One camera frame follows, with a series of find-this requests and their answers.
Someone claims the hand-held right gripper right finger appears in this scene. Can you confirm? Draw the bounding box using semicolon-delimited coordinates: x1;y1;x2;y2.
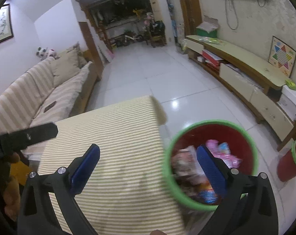
196;145;279;235

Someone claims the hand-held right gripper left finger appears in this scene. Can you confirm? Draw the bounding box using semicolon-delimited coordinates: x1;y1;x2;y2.
17;143;100;235

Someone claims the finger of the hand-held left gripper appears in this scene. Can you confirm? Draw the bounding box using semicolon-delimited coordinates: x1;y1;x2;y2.
1;122;59;153

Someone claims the orange snack bag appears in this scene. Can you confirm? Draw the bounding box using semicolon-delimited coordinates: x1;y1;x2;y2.
194;183;220;205

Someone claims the pink plastic bag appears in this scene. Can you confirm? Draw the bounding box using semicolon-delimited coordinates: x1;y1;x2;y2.
206;139;242;168

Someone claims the grey pink paper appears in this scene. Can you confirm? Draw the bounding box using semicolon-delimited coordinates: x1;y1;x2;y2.
172;146;205;184

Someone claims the red bin with green rim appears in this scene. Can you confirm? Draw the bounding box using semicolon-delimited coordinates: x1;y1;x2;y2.
163;119;258;212

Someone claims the person's left hand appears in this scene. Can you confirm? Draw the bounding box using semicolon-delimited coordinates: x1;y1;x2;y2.
5;150;22;164

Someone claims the striped tablecloth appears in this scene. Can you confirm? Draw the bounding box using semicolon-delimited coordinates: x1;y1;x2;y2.
38;95;187;235

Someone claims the striped beige sofa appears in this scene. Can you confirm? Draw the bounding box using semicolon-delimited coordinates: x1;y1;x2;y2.
0;43;99;137

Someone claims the beige pillow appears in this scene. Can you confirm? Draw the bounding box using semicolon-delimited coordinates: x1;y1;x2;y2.
50;49;81;87

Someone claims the small red green bin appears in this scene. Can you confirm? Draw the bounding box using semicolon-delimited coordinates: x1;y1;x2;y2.
277;137;296;183

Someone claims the black white plush toy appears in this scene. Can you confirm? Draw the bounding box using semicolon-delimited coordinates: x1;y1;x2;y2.
36;47;48;61

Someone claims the patterned pillow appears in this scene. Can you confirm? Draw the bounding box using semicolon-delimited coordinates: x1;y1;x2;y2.
66;43;88;68

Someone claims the white box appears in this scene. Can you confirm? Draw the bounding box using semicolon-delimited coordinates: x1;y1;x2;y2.
278;84;296;121

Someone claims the red box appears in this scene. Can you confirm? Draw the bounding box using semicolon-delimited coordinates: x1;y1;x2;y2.
201;49;223;68

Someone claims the wooden television cabinet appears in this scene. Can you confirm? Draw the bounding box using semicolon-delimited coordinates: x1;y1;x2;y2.
185;35;295;142

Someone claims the chinese checkers board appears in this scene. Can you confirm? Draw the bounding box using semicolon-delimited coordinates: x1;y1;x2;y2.
268;36;296;77

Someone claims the white balance bike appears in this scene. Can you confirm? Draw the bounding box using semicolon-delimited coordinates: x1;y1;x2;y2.
119;34;145;46

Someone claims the green box with cardboard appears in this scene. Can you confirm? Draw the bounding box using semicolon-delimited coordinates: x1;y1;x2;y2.
196;16;219;38

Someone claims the framed wall picture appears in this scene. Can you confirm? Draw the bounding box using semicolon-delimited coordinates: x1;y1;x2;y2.
0;4;14;46

